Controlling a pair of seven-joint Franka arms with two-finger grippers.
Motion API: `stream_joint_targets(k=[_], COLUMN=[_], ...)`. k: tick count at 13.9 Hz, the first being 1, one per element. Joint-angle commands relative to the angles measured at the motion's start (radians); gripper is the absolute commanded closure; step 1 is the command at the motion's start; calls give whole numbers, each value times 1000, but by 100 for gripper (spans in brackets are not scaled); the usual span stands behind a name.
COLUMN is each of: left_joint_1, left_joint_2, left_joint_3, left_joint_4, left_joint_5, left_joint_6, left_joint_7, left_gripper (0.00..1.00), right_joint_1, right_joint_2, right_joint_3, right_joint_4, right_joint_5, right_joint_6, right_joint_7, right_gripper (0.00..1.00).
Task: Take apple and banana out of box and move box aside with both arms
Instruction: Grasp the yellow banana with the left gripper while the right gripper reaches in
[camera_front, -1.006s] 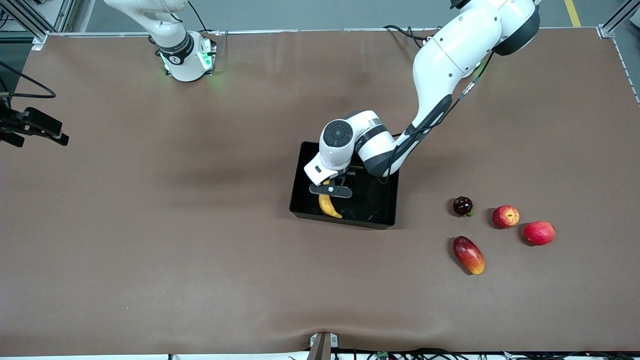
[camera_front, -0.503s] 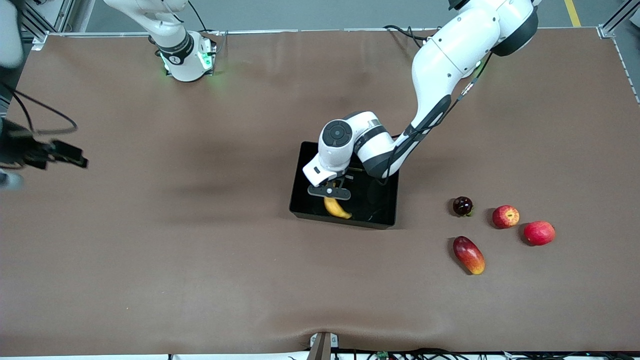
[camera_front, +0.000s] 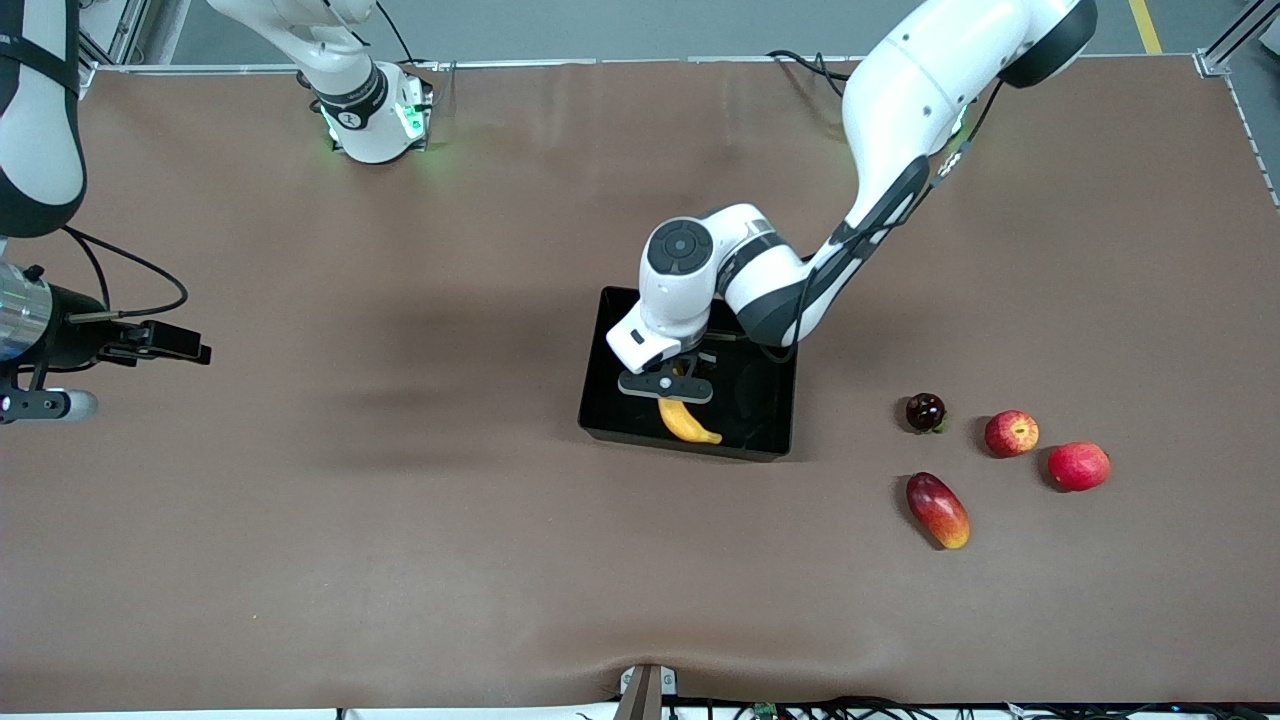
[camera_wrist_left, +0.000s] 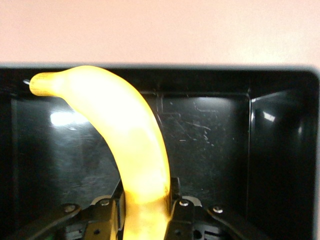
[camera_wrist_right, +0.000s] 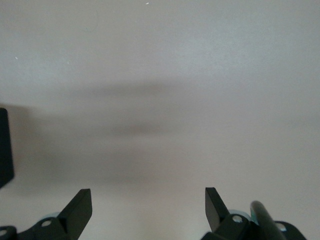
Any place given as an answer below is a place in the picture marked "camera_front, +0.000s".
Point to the brown table mat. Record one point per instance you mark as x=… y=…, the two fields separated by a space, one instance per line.
x=400 y=550

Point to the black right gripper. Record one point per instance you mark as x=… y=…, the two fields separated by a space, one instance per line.
x=72 y=338

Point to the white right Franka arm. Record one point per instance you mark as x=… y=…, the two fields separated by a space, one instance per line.
x=365 y=100

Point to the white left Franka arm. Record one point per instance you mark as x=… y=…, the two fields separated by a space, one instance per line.
x=900 y=100

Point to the small green circuit board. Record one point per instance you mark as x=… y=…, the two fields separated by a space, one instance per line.
x=766 y=711

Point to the aluminium frame profile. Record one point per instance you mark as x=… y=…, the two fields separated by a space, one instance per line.
x=125 y=30
x=1225 y=45

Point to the small red yellow apple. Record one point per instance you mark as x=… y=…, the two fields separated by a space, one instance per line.
x=1011 y=434

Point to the dark purple mangosteen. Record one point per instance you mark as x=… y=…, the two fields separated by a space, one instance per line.
x=924 y=411

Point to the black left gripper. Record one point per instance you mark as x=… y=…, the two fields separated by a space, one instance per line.
x=703 y=367

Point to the red pomegranate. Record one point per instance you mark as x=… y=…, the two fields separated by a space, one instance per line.
x=1079 y=466

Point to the black rectangular tray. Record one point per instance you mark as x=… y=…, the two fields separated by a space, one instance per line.
x=760 y=410

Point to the metal camera stand bracket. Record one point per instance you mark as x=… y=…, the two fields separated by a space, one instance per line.
x=645 y=695

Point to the yellow banana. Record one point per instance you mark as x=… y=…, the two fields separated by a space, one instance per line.
x=685 y=422

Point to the red yellow mango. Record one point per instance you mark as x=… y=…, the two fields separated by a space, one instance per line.
x=938 y=510

